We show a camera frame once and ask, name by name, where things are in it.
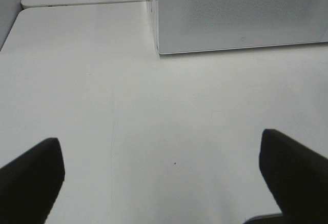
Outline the white microwave door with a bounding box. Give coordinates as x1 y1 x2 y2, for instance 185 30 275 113
152 0 327 54

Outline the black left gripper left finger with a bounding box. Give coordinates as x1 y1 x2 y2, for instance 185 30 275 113
1 138 65 223

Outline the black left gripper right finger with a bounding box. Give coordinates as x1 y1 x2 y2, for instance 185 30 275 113
259 129 327 223

